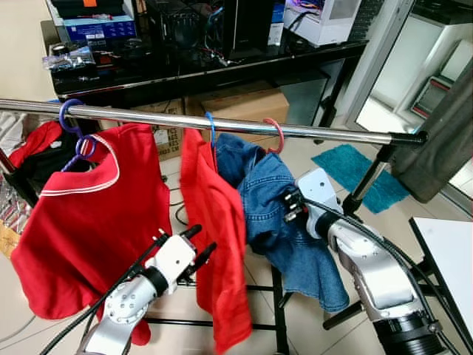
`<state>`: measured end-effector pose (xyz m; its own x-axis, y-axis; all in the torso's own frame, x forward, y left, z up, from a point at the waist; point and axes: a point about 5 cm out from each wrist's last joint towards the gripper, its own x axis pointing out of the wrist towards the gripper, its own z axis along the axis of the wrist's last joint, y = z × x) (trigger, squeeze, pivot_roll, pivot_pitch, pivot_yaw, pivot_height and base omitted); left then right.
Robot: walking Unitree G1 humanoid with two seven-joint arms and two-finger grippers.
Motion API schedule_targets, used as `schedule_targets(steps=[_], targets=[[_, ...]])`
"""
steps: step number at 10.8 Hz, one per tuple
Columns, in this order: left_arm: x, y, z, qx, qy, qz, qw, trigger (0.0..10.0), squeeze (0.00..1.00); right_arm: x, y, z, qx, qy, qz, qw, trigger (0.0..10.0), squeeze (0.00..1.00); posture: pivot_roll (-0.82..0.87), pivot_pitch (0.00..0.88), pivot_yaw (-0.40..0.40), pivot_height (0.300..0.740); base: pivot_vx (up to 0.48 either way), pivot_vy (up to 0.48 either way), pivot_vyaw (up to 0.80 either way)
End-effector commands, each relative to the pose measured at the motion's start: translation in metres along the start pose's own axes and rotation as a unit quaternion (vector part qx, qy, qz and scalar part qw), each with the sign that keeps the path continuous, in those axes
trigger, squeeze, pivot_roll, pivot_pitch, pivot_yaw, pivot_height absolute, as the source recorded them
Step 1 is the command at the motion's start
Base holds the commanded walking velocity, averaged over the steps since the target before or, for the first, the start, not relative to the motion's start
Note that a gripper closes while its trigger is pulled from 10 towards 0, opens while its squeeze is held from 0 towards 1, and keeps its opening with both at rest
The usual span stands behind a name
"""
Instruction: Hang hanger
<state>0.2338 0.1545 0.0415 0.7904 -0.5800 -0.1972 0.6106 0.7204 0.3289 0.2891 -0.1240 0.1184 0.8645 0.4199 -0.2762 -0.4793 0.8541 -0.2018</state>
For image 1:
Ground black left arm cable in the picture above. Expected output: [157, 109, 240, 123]
[39, 231, 165, 355]

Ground printed cardboard carton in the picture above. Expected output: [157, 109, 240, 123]
[100, 100, 187, 162]

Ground blue denim jeans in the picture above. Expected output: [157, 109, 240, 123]
[214, 132, 351, 314]

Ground purple plastic clothes hanger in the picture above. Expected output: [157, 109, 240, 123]
[58, 98, 101, 173]

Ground blue product box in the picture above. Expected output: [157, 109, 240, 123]
[62, 16, 138, 44]

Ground grey folding table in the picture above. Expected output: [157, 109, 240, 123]
[399, 216, 473, 352]

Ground red white-trimmed T-shirt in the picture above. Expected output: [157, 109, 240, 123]
[10, 123, 173, 346]

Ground grey sliding door frame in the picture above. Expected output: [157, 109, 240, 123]
[336, 0, 421, 135]

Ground blue plastic clothes hanger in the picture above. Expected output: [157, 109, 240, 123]
[203, 111, 220, 150]

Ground flat black box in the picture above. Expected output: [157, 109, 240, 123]
[50, 0, 135, 20]

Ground black hanging garment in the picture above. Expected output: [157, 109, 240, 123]
[13, 137, 84, 202]

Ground black metal bar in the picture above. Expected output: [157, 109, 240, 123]
[272, 263, 291, 355]

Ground plain brown shipping carton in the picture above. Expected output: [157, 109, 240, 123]
[185, 89, 291, 146]

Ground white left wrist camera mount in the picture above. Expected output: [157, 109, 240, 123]
[146, 234, 197, 287]

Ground black computer case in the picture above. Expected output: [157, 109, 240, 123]
[144, 0, 276, 64]

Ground black glossy desk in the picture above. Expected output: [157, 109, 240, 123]
[41, 18, 370, 125]

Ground clear bag of parts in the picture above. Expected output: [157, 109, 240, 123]
[42, 45, 98, 72]

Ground dark grey curtain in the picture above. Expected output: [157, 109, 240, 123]
[389, 58, 473, 205]

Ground red plastic clothes hanger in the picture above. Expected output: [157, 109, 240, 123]
[262, 117, 286, 155]

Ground silver clothes rack rail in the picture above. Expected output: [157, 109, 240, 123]
[0, 98, 429, 147]

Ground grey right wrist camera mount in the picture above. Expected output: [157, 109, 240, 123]
[296, 168, 345, 239]

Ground white product box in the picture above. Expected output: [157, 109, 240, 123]
[285, 0, 364, 47]

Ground teal floor mat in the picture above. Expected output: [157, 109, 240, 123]
[310, 143, 409, 214]

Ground red polo shirt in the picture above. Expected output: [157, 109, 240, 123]
[180, 127, 254, 355]

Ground red and white box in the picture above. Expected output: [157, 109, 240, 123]
[410, 74, 454, 120]

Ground thin black crossbar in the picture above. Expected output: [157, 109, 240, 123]
[144, 317, 276, 328]

